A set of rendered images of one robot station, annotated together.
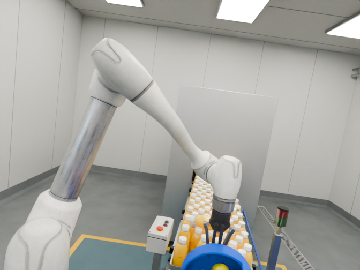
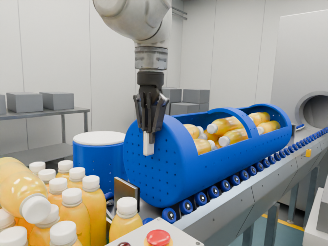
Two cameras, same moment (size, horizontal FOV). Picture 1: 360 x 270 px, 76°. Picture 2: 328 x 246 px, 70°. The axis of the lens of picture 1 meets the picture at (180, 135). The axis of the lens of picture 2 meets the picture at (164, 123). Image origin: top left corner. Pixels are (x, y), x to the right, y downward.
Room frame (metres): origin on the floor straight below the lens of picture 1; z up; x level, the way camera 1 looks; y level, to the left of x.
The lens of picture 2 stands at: (1.38, 0.22, 1.34)
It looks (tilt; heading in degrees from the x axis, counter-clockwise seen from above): 10 degrees down; 217
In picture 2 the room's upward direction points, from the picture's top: 2 degrees clockwise
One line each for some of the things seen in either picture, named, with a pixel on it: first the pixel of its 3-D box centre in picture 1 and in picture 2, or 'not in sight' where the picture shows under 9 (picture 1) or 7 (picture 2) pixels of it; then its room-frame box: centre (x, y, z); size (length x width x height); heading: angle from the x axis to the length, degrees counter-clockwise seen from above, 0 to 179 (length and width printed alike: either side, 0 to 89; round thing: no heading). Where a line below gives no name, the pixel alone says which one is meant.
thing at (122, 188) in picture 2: not in sight; (127, 201); (0.94, -0.24, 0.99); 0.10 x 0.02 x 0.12; 82
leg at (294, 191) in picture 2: not in sight; (294, 193); (-1.09, -0.04, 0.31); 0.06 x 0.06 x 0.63; 82
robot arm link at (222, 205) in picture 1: (223, 202); (151, 60); (0.88, -0.21, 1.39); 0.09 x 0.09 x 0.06
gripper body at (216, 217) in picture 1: (220, 219); (150, 88); (0.88, -0.21, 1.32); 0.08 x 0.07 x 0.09; 82
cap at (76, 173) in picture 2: not in sight; (77, 173); (1.05, -0.30, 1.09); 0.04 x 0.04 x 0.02
